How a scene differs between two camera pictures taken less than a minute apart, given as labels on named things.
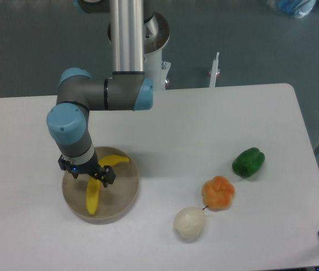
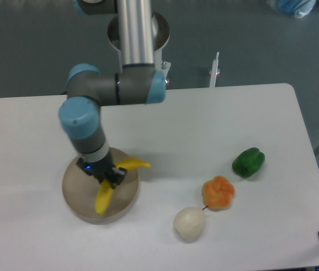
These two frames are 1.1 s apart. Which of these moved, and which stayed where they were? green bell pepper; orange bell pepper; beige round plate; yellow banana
Moved: yellow banana
Stayed: green bell pepper; orange bell pepper; beige round plate
